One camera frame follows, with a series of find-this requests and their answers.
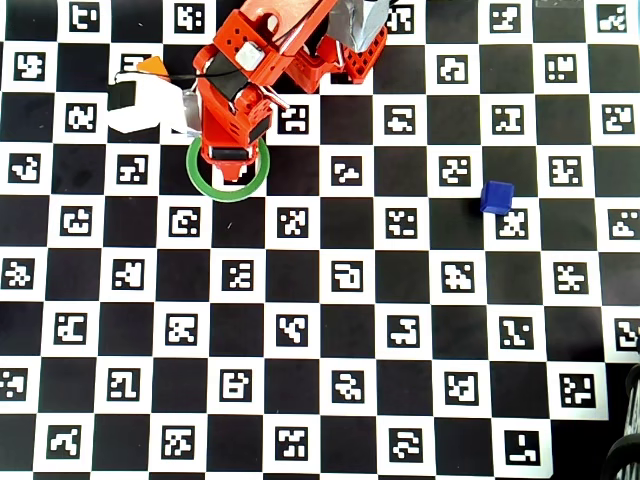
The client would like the orange cube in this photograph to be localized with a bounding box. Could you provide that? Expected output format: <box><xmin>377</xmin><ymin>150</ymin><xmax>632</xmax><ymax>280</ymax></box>
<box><xmin>135</xmin><ymin>56</ymin><xmax>170</xmax><ymax>80</ymax></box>

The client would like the green ring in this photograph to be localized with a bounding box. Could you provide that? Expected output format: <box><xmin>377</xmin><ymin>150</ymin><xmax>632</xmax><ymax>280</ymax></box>
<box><xmin>185</xmin><ymin>134</ymin><xmax>271</xmax><ymax>204</ymax></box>

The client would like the red gripper finger with black pad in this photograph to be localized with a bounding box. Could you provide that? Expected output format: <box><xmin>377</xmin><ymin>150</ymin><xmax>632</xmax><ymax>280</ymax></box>
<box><xmin>202</xmin><ymin>158</ymin><xmax>256</xmax><ymax>184</ymax></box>

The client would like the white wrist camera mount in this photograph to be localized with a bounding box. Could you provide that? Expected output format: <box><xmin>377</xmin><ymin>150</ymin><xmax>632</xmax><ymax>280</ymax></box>
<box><xmin>107</xmin><ymin>73</ymin><xmax>187</xmax><ymax>135</ymax></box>

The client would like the black white marker checkerboard mat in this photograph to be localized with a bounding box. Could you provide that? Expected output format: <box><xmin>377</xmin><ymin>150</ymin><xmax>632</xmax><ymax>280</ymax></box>
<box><xmin>0</xmin><ymin>0</ymin><xmax>640</xmax><ymax>480</ymax></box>

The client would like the red robot arm base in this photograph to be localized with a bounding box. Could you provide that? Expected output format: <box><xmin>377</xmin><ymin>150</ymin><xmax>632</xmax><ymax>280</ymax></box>
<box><xmin>282</xmin><ymin>24</ymin><xmax>390</xmax><ymax>95</ymax></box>

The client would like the small white box on arm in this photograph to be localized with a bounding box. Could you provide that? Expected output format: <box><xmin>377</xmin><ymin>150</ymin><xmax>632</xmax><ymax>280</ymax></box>
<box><xmin>234</xmin><ymin>42</ymin><xmax>266</xmax><ymax>70</ymax></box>

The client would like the silver tape wrap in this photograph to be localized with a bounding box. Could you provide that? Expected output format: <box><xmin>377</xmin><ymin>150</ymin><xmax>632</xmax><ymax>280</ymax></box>
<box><xmin>179</xmin><ymin>88</ymin><xmax>204</xmax><ymax>137</ymax></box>

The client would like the black ribbed stand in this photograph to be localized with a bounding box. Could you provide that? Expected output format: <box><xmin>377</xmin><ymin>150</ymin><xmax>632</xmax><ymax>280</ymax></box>
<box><xmin>602</xmin><ymin>362</ymin><xmax>640</xmax><ymax>480</ymax></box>

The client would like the black square wrist camera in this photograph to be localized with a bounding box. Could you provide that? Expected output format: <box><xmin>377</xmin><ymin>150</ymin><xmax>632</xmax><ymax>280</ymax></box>
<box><xmin>107</xmin><ymin>81</ymin><xmax>140</xmax><ymax>111</ymax></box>

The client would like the silver taped block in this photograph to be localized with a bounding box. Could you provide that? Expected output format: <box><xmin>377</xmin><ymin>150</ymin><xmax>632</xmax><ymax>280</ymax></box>
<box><xmin>327</xmin><ymin>0</ymin><xmax>392</xmax><ymax>52</ymax></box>

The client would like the thin black camera cable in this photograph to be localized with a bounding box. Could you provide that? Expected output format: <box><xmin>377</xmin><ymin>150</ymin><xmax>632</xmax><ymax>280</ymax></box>
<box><xmin>113</xmin><ymin>67</ymin><xmax>246</xmax><ymax>84</ymax></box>

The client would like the blue cube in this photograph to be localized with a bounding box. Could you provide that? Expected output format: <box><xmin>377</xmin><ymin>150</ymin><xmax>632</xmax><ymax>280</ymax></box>
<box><xmin>479</xmin><ymin>179</ymin><xmax>516</xmax><ymax>216</ymax></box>

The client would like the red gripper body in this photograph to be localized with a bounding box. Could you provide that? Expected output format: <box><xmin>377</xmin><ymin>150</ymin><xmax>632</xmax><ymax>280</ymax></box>
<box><xmin>196</xmin><ymin>82</ymin><xmax>275</xmax><ymax>163</ymax></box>

